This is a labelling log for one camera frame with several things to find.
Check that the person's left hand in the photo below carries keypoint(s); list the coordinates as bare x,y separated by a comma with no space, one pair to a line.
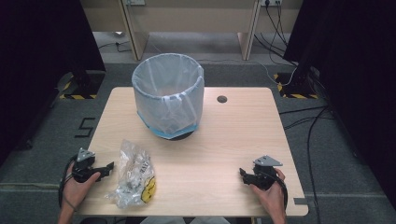
74,191

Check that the stand base with hazard tape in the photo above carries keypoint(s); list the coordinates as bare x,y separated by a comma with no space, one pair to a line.
81,88
297,88

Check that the black floor tape mark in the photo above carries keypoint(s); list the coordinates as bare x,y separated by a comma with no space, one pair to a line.
85,127

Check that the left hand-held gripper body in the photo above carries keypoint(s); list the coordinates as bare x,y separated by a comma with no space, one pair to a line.
81,173

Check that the light wooden desk frame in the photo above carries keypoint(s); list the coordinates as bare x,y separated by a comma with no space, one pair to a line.
193,18

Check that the white wall socket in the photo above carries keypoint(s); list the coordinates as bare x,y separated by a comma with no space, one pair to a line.
271,2

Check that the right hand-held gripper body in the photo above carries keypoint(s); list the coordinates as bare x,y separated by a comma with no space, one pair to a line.
264,175

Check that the black curtain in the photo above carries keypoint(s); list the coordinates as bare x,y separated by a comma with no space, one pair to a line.
34,62
355,77

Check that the bin with white liner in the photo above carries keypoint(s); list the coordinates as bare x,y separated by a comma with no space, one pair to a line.
168,93

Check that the person's right hand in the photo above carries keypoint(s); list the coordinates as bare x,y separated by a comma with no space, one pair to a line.
273,199

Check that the clear plastic bag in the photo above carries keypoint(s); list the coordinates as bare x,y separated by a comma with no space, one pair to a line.
134,174

